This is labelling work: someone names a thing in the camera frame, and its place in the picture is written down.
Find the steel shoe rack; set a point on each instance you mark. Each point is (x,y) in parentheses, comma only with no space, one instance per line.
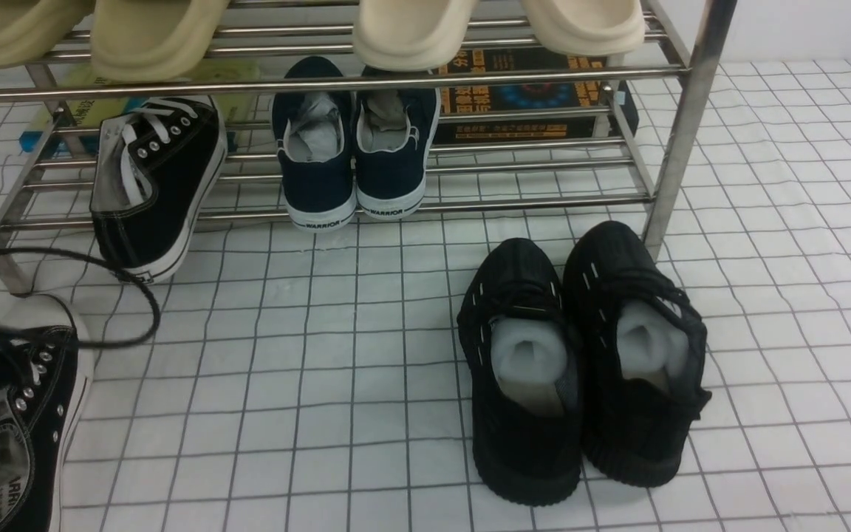
(60,146)

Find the black canvas sneaker on rack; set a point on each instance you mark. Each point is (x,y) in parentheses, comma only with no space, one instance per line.
(156,164)

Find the left black knit sneaker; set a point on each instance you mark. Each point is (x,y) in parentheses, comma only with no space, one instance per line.
(526,401)

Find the black knit sneaker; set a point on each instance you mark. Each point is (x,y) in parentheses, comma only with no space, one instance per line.
(643,351)
(526,401)

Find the right navy canvas shoe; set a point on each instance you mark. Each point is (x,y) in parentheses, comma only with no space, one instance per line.
(394,131)

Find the navy canvas shoe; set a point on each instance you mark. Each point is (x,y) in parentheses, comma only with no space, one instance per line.
(313,135)
(394,131)

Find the left navy canvas shoe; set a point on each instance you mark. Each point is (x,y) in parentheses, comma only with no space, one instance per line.
(313,135)

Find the right black knit sneaker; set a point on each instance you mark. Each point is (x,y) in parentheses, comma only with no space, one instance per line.
(643,351)

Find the cream slipper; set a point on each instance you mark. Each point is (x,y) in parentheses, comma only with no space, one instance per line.
(587,28)
(410,36)

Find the black printed box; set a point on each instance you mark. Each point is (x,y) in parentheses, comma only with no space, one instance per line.
(536,96)

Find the far right cream slipper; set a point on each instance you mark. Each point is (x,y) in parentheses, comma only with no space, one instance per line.
(587,28)

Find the beige slipper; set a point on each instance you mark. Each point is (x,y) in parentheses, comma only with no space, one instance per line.
(30,29)
(149,41)

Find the black canvas sneaker on floor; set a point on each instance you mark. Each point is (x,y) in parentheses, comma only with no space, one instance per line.
(43,387)

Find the far left beige slipper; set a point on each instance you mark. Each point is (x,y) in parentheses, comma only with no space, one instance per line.
(30,29)

